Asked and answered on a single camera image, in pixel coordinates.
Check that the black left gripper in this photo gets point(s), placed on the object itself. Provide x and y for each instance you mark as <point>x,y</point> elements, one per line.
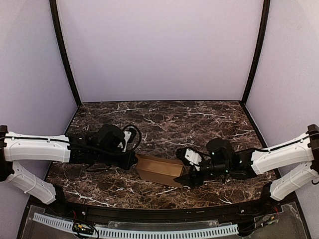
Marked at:
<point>130,161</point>

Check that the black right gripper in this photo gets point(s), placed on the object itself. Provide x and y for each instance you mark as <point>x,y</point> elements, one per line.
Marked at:
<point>193,175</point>

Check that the brown cardboard box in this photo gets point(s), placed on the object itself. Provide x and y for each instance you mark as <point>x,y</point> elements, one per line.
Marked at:
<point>160,170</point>

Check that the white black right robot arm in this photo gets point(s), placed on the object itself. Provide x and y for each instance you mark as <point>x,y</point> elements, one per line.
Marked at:
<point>222,160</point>

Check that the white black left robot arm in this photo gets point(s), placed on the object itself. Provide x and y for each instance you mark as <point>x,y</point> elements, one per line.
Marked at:
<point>110,145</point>

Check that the small green circuit board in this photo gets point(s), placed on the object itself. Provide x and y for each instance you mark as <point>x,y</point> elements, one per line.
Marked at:
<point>82,229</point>

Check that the right small circuit board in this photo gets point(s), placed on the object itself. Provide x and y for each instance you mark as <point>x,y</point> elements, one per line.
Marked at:
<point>268,220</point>

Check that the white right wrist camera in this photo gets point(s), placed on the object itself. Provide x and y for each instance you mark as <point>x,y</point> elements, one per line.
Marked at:
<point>193,158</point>

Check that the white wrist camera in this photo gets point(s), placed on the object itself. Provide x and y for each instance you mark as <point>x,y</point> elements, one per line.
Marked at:
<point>193,158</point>
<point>123,146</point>

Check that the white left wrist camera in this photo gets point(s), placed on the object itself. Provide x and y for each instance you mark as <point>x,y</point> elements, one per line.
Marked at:
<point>123,146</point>

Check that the black front table rail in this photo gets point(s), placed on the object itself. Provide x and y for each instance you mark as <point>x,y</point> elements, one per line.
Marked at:
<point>236,213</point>

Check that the black left frame post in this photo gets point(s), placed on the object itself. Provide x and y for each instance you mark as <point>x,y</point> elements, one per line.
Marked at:
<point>63,52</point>

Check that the black frame post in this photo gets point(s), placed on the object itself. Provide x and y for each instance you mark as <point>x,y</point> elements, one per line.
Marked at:
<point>63,52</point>
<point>257,52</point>

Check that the black right frame post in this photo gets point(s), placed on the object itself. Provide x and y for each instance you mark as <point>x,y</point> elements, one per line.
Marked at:
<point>257,52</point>

